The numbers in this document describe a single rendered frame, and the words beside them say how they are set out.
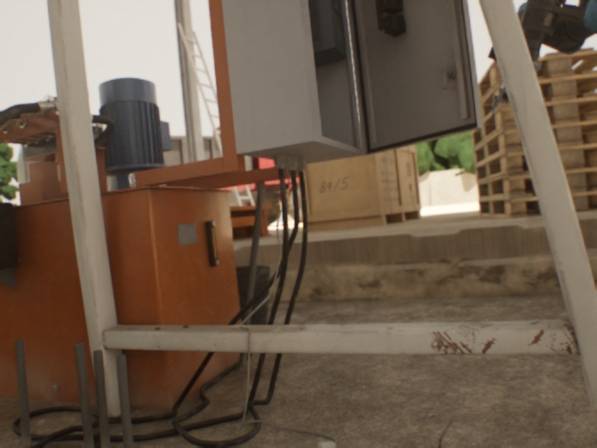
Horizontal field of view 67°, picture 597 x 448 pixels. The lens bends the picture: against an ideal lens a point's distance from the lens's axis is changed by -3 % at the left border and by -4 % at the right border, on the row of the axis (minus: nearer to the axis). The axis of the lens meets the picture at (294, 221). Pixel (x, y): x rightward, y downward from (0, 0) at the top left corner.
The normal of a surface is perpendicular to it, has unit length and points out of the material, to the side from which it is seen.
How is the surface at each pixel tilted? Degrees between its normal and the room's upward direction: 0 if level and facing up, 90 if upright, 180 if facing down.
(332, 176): 90
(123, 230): 90
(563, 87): 90
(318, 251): 90
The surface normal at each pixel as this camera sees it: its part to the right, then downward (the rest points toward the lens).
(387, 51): -0.83, 0.09
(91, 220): 0.91, -0.07
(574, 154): -0.22, 0.03
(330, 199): -0.54, 0.06
